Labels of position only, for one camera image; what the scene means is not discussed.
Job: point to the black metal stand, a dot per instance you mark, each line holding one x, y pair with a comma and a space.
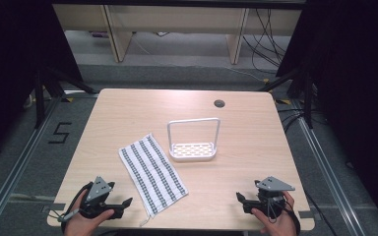
40, 98
307, 98

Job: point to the person's left hand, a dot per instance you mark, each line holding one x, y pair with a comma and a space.
78, 226

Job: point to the black curtain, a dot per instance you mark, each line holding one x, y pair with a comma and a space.
354, 82
10, 65

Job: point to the person's right hand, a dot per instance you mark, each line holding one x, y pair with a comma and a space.
280, 227

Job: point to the light wooden desk frame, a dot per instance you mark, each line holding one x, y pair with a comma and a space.
177, 19

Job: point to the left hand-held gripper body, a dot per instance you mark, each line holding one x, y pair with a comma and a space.
95, 191

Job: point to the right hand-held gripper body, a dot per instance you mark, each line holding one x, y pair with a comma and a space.
272, 185

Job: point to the striped white dish cloth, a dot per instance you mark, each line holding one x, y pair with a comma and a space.
152, 173

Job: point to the aluminium floor rail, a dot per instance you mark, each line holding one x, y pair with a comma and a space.
16, 167
328, 177

